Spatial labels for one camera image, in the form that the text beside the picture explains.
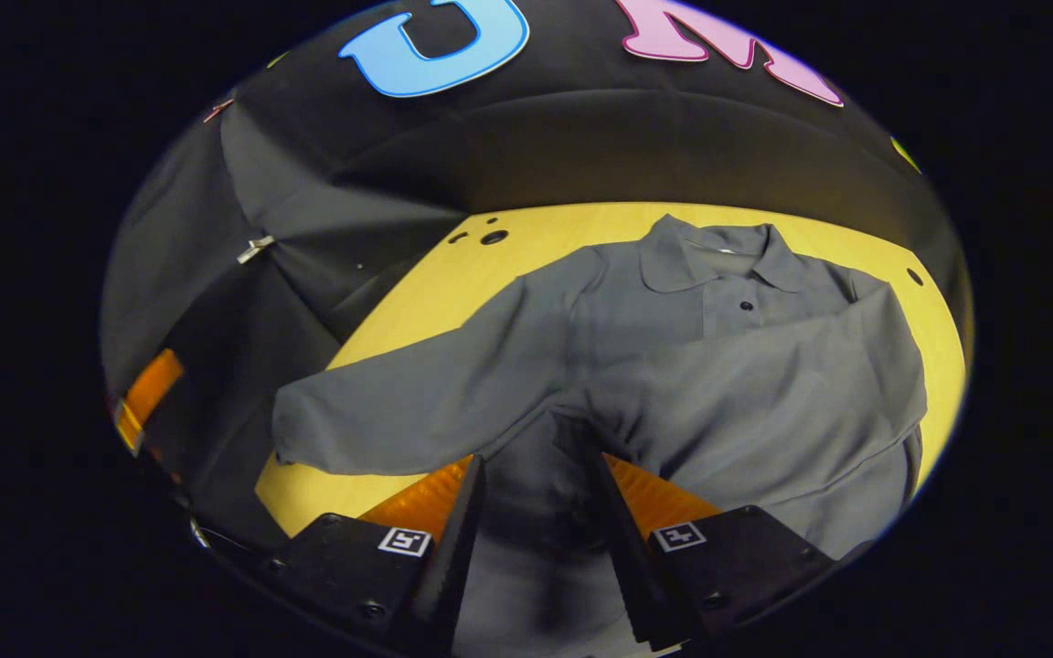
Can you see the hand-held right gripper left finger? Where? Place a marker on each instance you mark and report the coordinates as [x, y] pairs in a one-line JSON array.
[[453, 557]]

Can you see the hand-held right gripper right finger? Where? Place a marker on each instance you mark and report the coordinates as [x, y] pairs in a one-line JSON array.
[[622, 557]]

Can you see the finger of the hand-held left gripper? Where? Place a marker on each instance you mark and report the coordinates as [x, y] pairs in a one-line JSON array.
[[150, 388]]

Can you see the grey collared shirt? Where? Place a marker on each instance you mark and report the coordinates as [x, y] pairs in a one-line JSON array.
[[673, 384]]

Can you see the silver backdrop clip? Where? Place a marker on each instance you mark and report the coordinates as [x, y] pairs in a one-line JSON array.
[[255, 248]]

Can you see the pink backdrop clip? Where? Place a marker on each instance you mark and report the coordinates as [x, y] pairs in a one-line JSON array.
[[218, 110]]

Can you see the black backdrop cloth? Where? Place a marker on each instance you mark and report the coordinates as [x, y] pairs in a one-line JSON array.
[[353, 183]]

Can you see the black table grommet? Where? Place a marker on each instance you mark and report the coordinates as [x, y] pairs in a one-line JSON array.
[[914, 277], [494, 237]]

